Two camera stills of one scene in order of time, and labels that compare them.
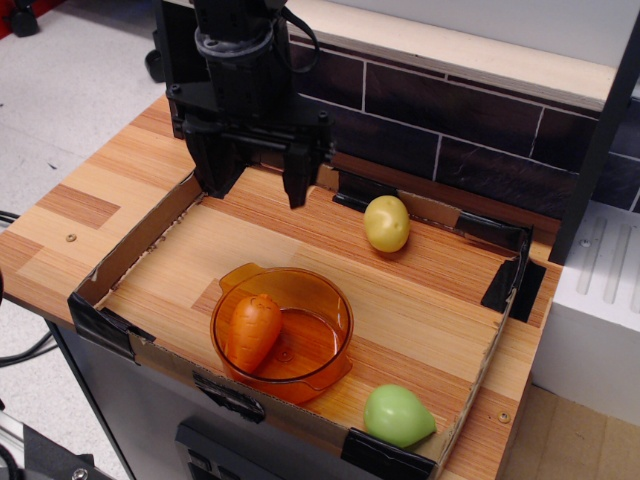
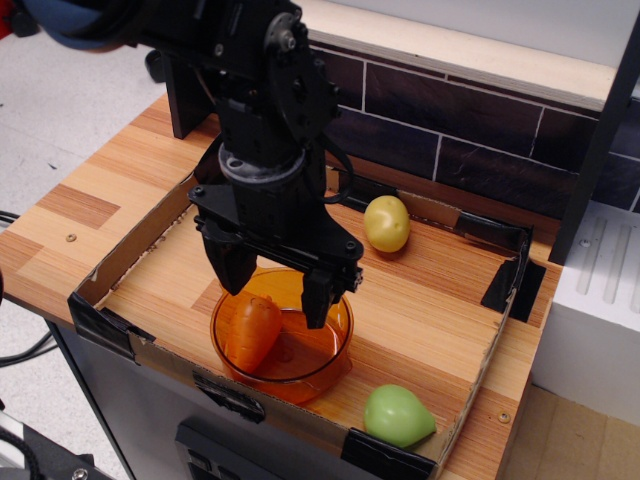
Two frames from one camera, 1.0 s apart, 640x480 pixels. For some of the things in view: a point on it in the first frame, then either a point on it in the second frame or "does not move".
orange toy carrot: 253,327 does not move
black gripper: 248,94 -> 279,212
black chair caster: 23,19 does not move
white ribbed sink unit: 590,345 does not move
